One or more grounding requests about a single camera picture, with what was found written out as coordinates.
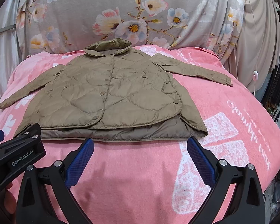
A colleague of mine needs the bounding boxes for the olive quilted puffer jacket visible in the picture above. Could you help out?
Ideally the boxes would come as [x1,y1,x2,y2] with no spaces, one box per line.
[0,38,232,142]

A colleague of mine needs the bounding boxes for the grey floral bedding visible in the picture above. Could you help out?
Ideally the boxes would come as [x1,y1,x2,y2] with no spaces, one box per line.
[16,0,245,62]

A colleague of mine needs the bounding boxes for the beige curtain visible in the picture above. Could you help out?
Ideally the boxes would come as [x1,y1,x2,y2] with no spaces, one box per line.
[225,0,280,93]

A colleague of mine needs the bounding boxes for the person's left hand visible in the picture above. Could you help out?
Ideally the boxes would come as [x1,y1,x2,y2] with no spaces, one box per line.
[0,182,16,223]

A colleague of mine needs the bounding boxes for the white cord with pink switch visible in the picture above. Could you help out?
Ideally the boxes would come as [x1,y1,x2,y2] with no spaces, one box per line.
[243,0,259,97]

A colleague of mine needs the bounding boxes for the silver grey curtain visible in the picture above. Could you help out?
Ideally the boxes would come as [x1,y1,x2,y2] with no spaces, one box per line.
[0,0,21,99]

